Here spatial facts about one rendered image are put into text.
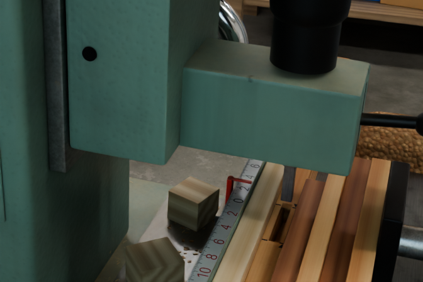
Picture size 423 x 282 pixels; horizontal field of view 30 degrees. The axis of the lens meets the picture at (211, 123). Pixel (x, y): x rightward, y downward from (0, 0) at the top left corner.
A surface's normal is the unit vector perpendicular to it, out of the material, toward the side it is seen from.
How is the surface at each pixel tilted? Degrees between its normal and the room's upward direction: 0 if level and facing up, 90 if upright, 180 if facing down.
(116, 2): 90
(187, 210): 90
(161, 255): 0
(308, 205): 0
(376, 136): 39
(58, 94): 90
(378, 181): 0
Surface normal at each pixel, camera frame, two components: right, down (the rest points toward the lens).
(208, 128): -0.27, 0.43
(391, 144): -0.15, -0.38
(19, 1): 0.86, 0.28
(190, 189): 0.05, -0.89
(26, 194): 0.48, 0.42
